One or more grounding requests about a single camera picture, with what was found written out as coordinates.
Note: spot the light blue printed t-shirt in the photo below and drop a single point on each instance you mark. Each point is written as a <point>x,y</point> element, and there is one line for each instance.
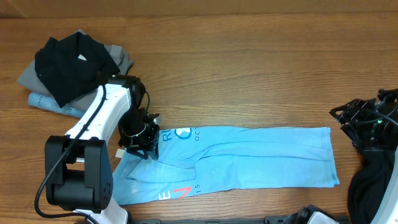
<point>195,161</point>

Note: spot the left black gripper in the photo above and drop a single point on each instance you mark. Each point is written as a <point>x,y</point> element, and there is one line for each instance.
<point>148,144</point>

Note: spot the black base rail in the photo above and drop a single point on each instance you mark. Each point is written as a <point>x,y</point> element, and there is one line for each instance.
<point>278,219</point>

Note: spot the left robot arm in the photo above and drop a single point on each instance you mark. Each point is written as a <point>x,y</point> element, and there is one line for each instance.
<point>78,175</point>

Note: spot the light blue folded jeans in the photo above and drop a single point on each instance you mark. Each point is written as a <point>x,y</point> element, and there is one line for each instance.
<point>49,104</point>

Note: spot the black folded shirt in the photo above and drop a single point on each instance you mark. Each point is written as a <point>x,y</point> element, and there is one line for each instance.
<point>69,68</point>

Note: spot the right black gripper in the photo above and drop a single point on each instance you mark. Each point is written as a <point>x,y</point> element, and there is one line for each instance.
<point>348,116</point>

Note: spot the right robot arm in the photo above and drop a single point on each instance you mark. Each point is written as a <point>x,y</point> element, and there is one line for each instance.
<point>387,212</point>

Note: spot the black garment at right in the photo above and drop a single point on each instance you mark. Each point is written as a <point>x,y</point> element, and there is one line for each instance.
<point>369,185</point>

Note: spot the grey folded garment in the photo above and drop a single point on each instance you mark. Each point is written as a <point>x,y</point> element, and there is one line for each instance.
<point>29,79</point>

